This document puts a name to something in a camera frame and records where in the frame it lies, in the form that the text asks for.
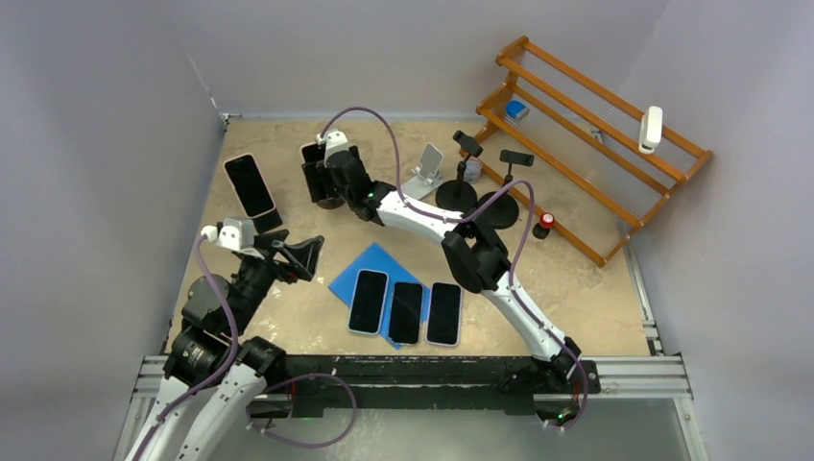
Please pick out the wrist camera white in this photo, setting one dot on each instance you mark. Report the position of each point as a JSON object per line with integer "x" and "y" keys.
{"x": 332, "y": 143}
{"x": 233, "y": 234}

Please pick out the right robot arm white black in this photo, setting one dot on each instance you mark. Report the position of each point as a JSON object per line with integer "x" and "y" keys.
{"x": 476, "y": 256}

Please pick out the red black knob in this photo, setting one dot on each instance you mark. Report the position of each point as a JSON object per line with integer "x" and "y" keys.
{"x": 543, "y": 226}

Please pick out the black folding phone stand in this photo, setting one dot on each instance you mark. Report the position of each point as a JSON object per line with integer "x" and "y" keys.
{"x": 267, "y": 221}

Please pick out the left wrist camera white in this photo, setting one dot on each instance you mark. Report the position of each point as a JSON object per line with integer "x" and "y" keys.
{"x": 233, "y": 234}

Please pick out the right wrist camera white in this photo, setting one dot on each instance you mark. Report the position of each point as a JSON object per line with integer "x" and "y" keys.
{"x": 332, "y": 143}

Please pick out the brown round phone stand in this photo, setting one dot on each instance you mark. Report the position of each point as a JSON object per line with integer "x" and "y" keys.
{"x": 331, "y": 203}

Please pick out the blue mat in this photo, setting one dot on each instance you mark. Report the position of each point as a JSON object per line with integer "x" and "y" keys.
{"x": 377, "y": 259}

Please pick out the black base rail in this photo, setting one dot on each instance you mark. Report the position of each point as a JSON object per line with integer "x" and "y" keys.
{"x": 307, "y": 385}

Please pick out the black round phone stand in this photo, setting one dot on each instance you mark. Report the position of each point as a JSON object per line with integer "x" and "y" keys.
{"x": 457, "y": 194}
{"x": 504, "y": 212}

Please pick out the pink phone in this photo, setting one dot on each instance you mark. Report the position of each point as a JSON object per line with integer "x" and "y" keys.
{"x": 249, "y": 185}
{"x": 313, "y": 152}

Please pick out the silver phone stand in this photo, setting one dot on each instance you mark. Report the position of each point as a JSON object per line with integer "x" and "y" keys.
{"x": 427, "y": 176}

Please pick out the orange wooden rack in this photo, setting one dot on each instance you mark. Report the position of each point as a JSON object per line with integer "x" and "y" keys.
{"x": 588, "y": 171}

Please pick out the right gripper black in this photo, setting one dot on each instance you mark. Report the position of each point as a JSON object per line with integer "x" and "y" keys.
{"x": 315, "y": 175}

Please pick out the white stapler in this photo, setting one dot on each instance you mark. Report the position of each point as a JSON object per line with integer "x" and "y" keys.
{"x": 650, "y": 130}

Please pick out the light blue phone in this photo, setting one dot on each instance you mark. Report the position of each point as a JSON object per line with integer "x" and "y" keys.
{"x": 368, "y": 300}

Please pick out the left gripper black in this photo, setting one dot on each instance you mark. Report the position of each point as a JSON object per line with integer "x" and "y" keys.
{"x": 300, "y": 256}

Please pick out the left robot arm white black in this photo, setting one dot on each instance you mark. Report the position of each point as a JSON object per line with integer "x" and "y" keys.
{"x": 210, "y": 376}

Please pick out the blue white eraser block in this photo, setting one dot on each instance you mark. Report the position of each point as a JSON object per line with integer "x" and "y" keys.
{"x": 516, "y": 110}

